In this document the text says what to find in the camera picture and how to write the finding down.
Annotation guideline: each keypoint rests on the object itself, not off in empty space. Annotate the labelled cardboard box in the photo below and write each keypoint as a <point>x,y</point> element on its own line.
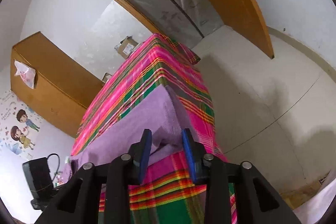
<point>127,48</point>

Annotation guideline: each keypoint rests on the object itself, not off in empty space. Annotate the cartoon couple wall sticker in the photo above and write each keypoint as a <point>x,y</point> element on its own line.
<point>22,129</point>

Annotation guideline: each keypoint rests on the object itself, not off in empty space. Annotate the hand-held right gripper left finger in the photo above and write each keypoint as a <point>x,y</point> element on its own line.
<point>145,153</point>

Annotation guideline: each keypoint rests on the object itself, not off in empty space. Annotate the pink green plaid bedspread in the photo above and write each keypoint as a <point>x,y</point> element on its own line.
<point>157,71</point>

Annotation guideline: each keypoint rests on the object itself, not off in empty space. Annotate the wooden wardrobe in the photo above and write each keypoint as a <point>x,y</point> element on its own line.
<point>57,82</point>

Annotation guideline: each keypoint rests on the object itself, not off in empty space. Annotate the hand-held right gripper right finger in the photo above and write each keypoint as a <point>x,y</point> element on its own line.
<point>188,155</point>

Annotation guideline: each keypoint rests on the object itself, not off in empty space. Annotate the small white box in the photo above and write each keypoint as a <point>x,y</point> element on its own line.
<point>107,77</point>

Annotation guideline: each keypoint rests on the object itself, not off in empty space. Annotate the purple fleece cloth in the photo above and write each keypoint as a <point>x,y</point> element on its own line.
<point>147,119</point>

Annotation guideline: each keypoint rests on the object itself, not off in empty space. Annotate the pink white paper bag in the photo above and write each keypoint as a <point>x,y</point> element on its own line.
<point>26,74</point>

